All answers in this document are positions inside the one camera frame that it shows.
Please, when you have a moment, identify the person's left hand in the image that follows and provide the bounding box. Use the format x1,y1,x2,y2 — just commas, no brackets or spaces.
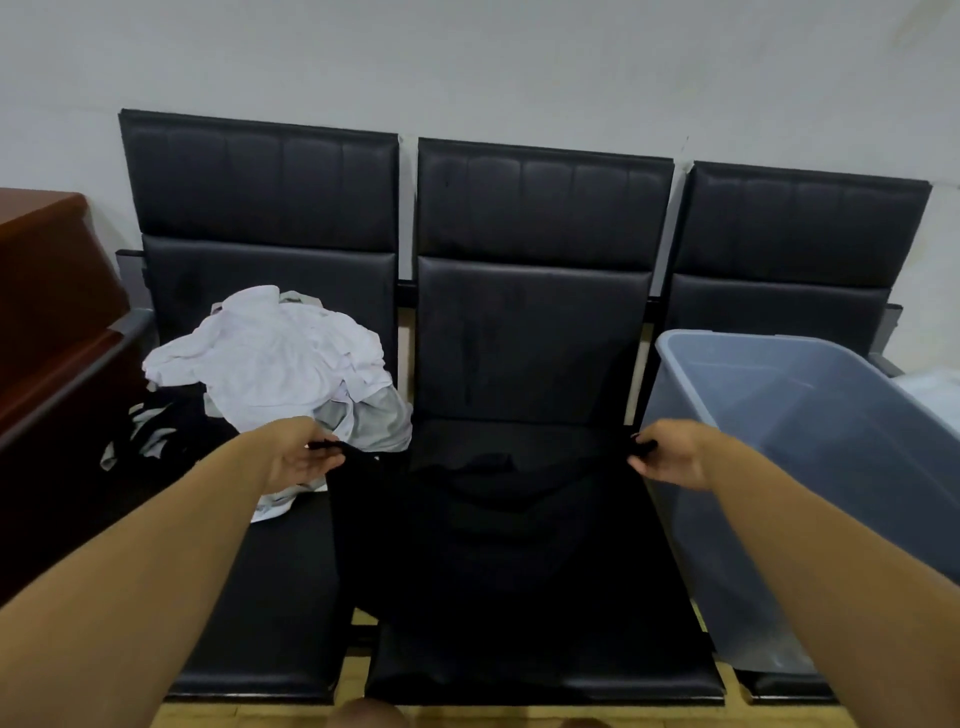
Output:
258,416,348,496

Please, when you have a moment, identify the person's right hand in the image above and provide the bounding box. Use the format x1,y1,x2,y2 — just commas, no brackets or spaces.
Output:
628,418,721,493

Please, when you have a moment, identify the grey tank top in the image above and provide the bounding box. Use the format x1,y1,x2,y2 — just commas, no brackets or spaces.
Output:
251,483,331,524

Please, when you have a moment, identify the blue-grey plastic bin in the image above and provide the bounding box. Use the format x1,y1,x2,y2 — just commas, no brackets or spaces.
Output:
641,329,960,676

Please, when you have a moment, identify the white garment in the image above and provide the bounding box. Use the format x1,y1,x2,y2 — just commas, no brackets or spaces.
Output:
142,284,354,433

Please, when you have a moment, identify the white bin lid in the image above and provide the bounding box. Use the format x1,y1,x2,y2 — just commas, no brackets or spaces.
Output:
892,371,960,436

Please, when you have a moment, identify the person's left forearm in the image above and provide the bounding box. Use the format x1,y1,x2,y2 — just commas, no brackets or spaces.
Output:
0,431,271,728

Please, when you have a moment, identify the person's right forearm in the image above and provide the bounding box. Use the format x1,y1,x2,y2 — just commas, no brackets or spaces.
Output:
704,434,960,728

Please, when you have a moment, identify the person's left leg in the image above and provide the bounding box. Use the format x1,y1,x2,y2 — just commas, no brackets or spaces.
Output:
329,697,410,728

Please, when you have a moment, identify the brown wooden cabinet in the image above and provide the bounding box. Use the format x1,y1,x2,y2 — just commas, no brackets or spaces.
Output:
0,187,155,601

